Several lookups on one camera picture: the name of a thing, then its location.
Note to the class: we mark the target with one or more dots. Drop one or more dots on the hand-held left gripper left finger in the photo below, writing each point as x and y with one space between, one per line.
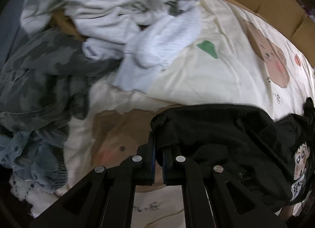
153 164

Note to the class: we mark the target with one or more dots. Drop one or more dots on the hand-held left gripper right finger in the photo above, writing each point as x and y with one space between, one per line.
164 169

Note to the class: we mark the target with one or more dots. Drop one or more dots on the black cartoon print t-shirt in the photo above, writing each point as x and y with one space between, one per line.
221 139

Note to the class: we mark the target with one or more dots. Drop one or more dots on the cream bear print bed sheet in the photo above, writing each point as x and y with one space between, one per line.
221 70

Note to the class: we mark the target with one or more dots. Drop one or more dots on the white spotted fleece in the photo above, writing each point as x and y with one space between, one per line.
37 198

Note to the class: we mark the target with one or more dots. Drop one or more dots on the blue denim jeans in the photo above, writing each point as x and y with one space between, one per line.
32 159

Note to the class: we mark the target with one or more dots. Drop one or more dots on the grey camouflage jacket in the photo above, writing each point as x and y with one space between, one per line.
44 70

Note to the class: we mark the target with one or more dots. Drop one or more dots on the brown cloth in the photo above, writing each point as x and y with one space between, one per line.
66 25

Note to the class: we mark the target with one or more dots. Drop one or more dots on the white hoodie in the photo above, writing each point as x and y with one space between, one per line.
110 4

